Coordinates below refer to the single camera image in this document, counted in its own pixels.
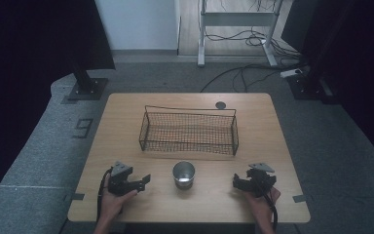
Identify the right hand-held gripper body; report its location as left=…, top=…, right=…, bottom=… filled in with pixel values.
left=243, top=162, right=278, bottom=198

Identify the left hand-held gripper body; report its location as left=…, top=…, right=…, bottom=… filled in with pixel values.
left=107, top=160, right=138, bottom=197

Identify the person's left hand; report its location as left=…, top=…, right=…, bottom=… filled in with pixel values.
left=99, top=173, right=139, bottom=226

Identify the person's right hand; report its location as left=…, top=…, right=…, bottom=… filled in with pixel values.
left=243, top=186, right=282, bottom=226

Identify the shiny metal cup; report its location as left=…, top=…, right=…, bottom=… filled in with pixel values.
left=171, top=160, right=197, bottom=190

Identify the white power strip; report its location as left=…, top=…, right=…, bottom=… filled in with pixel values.
left=279, top=67, right=304, bottom=79

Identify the black curtain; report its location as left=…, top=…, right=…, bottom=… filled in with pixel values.
left=280, top=0, right=374, bottom=164
left=0, top=0, right=116, bottom=215

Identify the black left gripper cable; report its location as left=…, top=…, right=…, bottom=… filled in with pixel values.
left=95, top=168, right=114, bottom=223

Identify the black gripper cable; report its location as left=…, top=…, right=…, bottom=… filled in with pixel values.
left=95, top=168, right=114, bottom=223
left=255, top=178, right=280, bottom=232

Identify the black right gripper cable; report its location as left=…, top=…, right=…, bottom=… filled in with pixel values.
left=255, top=178, right=280, bottom=232

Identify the black wire mesh basket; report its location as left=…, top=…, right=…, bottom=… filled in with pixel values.
left=138, top=104, right=241, bottom=157

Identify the black stand with base plate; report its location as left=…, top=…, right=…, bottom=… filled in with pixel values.
left=286, top=62, right=337, bottom=105
left=67, top=61, right=109, bottom=101

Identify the tangle of black floor cables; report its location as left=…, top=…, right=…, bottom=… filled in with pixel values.
left=200, top=27, right=306, bottom=94

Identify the white metal desk frame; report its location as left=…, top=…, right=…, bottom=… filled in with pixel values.
left=197, top=0, right=284, bottom=68

